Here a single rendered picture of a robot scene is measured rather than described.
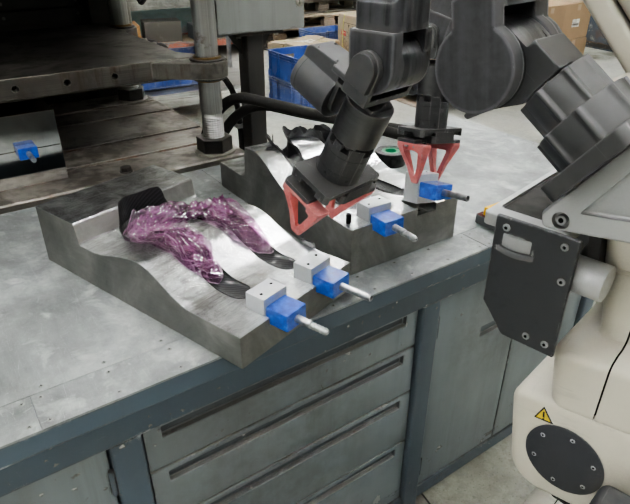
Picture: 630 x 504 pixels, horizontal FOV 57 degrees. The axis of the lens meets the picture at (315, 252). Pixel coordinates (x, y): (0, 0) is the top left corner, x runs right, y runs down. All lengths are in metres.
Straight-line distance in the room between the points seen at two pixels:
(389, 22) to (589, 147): 0.23
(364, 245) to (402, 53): 0.48
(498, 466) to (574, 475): 0.96
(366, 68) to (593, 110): 0.22
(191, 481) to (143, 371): 0.30
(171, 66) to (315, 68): 0.94
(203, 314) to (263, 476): 0.46
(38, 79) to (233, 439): 0.94
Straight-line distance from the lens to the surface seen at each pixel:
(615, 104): 0.53
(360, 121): 0.66
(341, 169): 0.70
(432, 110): 1.06
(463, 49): 0.54
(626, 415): 0.80
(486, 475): 1.81
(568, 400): 0.82
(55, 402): 0.86
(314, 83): 0.69
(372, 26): 0.62
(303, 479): 1.28
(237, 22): 1.78
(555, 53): 0.54
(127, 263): 0.95
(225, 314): 0.85
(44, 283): 1.12
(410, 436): 1.44
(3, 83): 1.54
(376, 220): 1.01
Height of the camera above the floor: 1.34
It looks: 29 degrees down
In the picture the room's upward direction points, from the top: straight up
